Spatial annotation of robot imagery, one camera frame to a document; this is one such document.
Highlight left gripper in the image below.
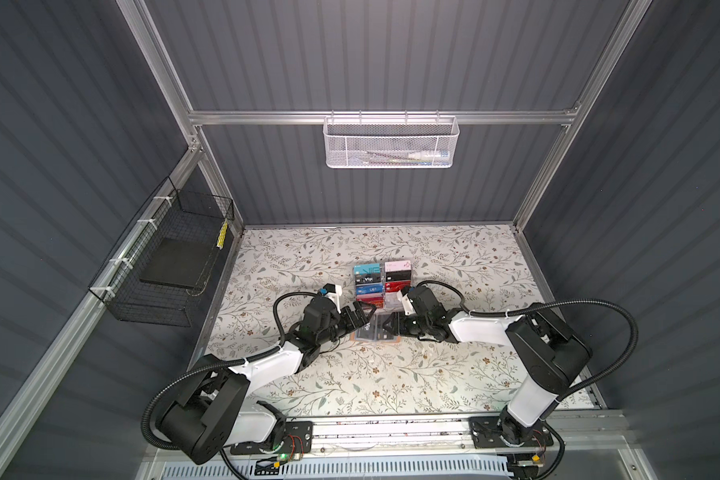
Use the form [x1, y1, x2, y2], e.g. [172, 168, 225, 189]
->
[315, 300, 374, 348]

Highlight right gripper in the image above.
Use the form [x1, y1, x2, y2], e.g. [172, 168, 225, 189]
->
[381, 311, 430, 336]

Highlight pink leather card wallet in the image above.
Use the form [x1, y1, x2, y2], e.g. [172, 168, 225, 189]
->
[351, 311, 401, 343]

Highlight clear acrylic card holder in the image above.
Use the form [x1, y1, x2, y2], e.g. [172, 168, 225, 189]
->
[352, 262, 402, 310]

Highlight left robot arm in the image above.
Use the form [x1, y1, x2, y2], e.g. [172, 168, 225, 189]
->
[140, 289, 377, 465]

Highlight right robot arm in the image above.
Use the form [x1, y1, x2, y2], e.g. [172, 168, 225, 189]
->
[382, 285, 593, 447]

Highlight blue VIP card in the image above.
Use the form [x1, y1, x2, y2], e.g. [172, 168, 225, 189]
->
[355, 283, 384, 295]

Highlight red VIP card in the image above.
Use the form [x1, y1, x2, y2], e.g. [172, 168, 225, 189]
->
[385, 280, 411, 293]

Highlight black VIP card left column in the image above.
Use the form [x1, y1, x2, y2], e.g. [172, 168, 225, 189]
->
[354, 273, 382, 285]

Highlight black card right column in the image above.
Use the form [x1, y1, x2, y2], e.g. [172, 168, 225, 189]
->
[385, 270, 412, 282]

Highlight teal VIP card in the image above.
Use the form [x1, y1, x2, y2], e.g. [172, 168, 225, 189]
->
[353, 263, 382, 276]

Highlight pink VIP card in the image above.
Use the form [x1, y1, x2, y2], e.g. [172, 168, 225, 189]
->
[384, 260, 412, 272]

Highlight yellow marker pen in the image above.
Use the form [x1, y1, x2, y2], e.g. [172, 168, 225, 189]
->
[215, 219, 229, 250]

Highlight pens in white basket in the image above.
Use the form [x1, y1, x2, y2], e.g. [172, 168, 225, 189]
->
[366, 150, 452, 167]

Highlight black pad in basket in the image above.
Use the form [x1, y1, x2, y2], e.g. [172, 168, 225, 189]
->
[139, 238, 217, 289]

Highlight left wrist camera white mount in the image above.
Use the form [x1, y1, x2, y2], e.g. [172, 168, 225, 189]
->
[318, 283, 343, 310]

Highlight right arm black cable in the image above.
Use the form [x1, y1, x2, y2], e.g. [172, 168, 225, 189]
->
[416, 279, 640, 402]

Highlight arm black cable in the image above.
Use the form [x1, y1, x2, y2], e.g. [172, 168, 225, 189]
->
[416, 279, 640, 402]
[140, 291, 322, 451]

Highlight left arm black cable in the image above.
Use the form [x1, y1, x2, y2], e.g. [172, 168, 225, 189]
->
[140, 291, 322, 451]

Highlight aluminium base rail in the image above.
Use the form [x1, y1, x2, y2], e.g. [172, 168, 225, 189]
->
[149, 413, 628, 463]

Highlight white wire mesh basket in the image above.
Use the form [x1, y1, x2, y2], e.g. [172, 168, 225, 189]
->
[322, 114, 460, 170]

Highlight black wire basket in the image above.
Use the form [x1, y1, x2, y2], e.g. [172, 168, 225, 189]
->
[89, 181, 235, 328]

